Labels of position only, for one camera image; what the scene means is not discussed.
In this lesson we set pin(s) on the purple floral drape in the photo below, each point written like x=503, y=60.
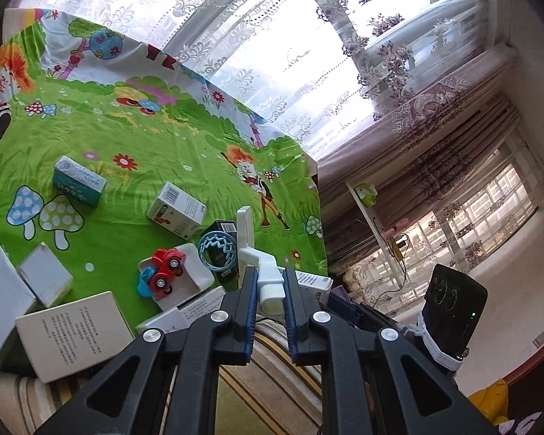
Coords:
x=435, y=108

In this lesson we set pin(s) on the white shelf board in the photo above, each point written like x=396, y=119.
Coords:
x=367, y=217

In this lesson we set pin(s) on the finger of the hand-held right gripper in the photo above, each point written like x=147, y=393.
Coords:
x=347, y=310

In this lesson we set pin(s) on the white plastic phone stand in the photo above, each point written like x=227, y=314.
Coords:
x=269, y=276

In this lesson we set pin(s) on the white green carton box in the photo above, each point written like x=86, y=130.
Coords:
x=177, y=210

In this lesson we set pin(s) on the black carton box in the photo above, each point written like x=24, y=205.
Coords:
x=220, y=228

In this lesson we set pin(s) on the small yellow device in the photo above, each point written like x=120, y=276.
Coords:
x=396, y=245

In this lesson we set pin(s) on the white lace curtain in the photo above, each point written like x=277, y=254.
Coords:
x=254, y=31

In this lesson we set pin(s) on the white box grey print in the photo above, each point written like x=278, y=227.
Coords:
x=199, y=306

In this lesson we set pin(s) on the flat white printed box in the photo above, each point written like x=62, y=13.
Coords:
x=72, y=335

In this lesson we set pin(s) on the red toy truck blue arm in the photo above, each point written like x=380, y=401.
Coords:
x=165, y=260

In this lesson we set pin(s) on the striped beige cloth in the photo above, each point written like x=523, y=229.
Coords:
x=272, y=394

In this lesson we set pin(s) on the large plain white box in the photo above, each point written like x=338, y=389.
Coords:
x=2, y=299

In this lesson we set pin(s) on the green cartoon printed cloth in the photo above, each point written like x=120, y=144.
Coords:
x=118, y=136

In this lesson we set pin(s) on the blue openwork ball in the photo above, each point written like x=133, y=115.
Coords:
x=218, y=234

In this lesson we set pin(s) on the small plain white box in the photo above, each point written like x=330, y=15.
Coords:
x=45, y=276

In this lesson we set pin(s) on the yellow cloth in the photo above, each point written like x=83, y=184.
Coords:
x=492, y=398

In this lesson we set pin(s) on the white plastic tray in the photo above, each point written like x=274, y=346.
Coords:
x=197, y=276

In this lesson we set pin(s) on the teal carton box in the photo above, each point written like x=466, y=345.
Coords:
x=77, y=185

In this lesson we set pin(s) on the floral patterned cushion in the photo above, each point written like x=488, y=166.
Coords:
x=376, y=276

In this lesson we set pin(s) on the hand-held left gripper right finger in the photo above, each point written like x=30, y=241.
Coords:
x=290, y=308

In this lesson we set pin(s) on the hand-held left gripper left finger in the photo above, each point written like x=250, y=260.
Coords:
x=250, y=308

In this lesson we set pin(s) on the green tissue box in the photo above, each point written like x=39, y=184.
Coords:
x=366, y=194

